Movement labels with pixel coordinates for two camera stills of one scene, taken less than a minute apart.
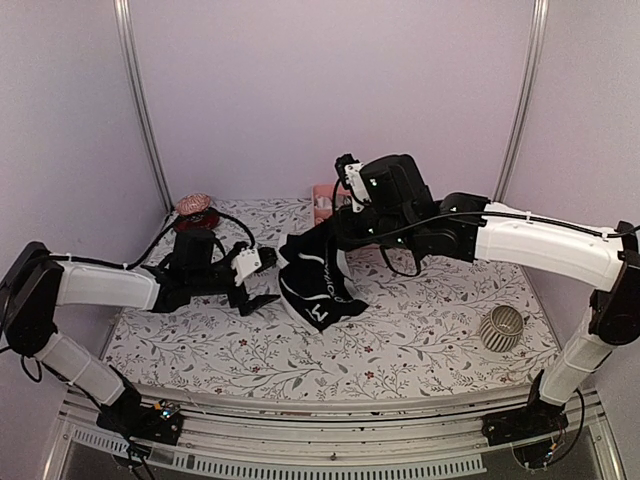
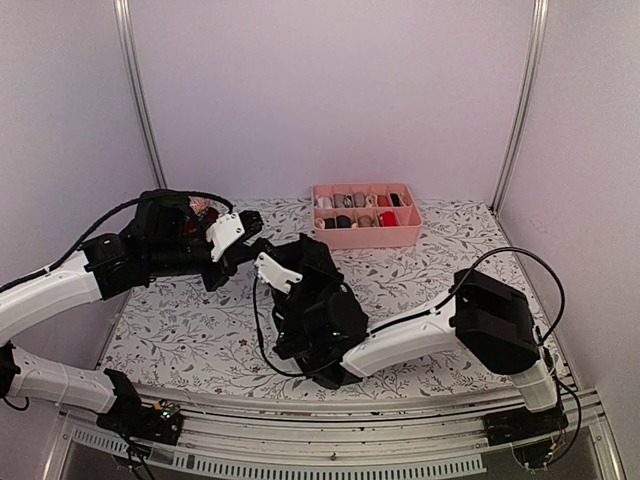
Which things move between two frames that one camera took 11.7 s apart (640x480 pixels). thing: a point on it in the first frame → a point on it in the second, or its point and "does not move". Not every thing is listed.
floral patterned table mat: (445, 327) does not move
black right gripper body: (389, 230) → (329, 281)
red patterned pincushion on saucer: (194, 213) does not move
